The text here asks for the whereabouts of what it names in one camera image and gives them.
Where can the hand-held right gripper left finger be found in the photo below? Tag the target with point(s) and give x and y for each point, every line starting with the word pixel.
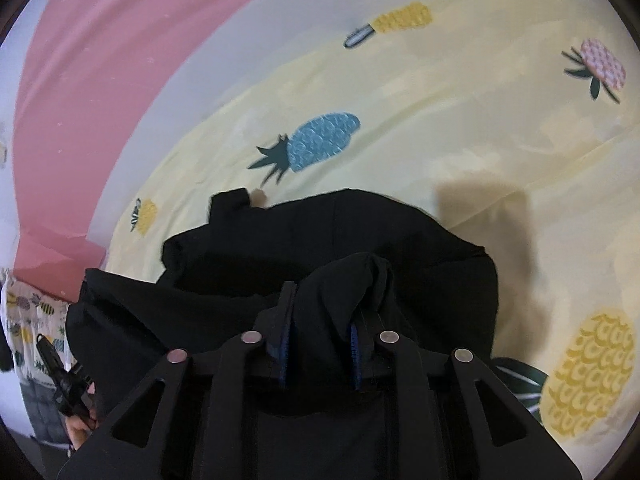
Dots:
pixel 285 355

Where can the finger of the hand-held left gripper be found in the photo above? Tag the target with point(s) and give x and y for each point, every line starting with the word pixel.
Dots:
pixel 50 355

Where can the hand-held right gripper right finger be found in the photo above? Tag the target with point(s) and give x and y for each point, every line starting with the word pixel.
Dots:
pixel 355 355

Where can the black long coat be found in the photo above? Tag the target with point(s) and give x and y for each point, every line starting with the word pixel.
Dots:
pixel 325 240

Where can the person's left hand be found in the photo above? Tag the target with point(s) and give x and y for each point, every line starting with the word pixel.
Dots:
pixel 77 432

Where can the grey padded cushion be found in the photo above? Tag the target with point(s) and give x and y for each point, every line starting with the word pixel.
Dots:
pixel 42 410

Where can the white pineapple print cloth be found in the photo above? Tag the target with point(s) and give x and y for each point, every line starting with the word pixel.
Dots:
pixel 30 310

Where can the yellow pineapple print bedsheet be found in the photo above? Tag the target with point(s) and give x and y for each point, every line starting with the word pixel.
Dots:
pixel 425 125

